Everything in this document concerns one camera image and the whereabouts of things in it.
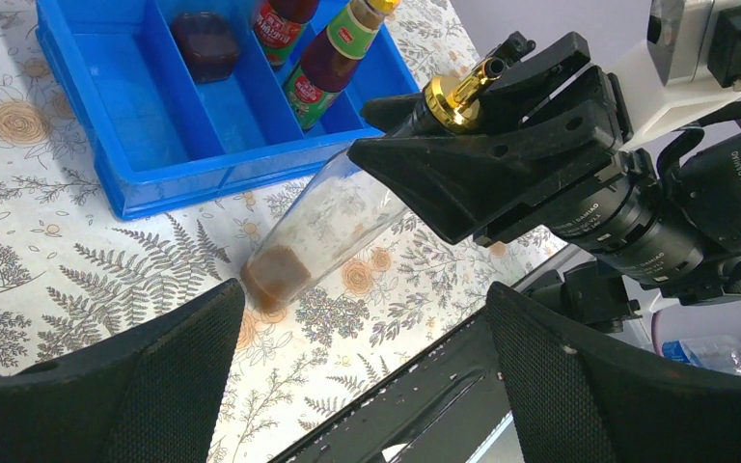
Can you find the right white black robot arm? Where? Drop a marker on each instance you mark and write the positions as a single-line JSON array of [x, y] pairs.
[[588, 300]]

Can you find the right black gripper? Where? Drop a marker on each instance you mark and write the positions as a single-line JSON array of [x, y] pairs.
[[672, 222]]

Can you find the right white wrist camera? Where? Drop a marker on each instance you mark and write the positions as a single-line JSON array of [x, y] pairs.
[[688, 66]]

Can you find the clear gold-cap bottle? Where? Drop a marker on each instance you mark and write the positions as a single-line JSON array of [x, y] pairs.
[[207, 45], [343, 208]]

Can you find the clear blue-cap water bottle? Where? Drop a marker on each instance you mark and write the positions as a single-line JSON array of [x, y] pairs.
[[720, 353]]

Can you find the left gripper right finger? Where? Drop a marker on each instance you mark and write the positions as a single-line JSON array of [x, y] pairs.
[[577, 395]]

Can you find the yellow-cap sauce bottle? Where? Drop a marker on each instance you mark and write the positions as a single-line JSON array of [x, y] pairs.
[[329, 61], [278, 25]]

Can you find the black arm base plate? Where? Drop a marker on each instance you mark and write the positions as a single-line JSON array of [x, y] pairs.
[[441, 406]]

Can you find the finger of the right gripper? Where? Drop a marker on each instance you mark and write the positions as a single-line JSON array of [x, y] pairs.
[[505, 86], [499, 187]]

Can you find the blue plastic divided bin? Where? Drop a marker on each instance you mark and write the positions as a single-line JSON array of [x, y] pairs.
[[162, 141]]

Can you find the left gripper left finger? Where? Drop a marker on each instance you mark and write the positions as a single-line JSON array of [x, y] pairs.
[[149, 394]]

